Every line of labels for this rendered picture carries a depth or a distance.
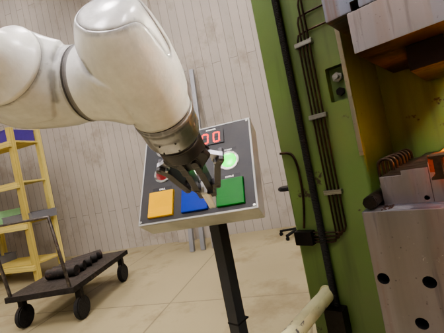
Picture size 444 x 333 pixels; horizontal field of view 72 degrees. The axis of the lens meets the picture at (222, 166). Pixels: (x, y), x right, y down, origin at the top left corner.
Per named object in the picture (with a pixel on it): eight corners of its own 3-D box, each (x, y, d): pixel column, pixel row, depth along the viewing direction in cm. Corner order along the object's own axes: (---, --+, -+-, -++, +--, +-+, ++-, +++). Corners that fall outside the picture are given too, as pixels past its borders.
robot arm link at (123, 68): (199, 79, 46) (121, 89, 49) (158, -31, 34) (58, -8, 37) (189, 135, 40) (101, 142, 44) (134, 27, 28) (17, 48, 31)
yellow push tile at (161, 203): (171, 214, 81) (173, 188, 85) (147, 218, 83) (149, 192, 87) (174, 216, 83) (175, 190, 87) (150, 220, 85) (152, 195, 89)
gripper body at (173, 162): (147, 158, 48) (170, 187, 55) (200, 147, 46) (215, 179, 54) (151, 122, 52) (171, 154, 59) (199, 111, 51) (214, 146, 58)
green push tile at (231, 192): (244, 201, 76) (242, 175, 80) (216, 206, 78) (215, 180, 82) (246, 204, 78) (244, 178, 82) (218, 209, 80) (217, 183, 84)
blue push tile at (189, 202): (207, 208, 79) (206, 182, 83) (180, 212, 81) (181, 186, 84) (209, 210, 81) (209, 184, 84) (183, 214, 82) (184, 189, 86)
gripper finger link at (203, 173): (189, 146, 55) (196, 145, 55) (207, 178, 64) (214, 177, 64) (188, 164, 53) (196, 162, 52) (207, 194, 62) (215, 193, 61)
